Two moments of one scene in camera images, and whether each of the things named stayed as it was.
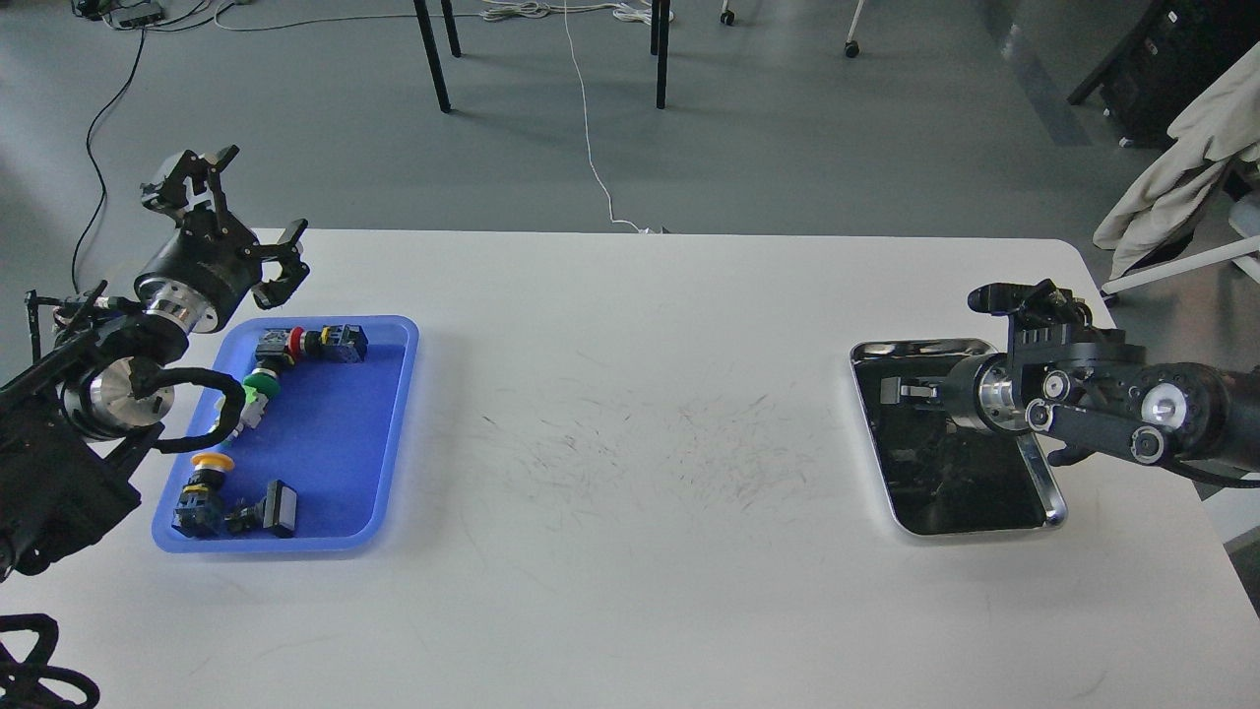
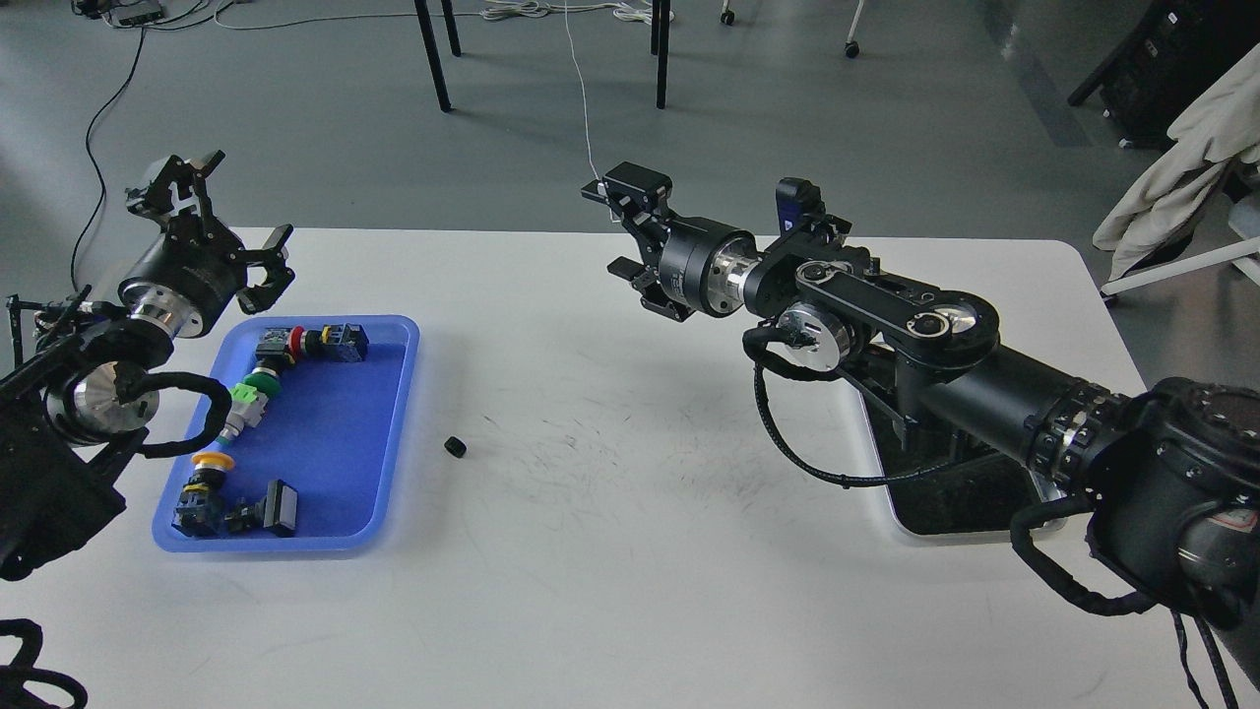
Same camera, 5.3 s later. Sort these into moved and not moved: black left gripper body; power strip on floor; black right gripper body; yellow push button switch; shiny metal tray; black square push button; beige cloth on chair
Moved: black right gripper body
Not moved: yellow push button switch; power strip on floor; shiny metal tray; black left gripper body; black square push button; beige cloth on chair
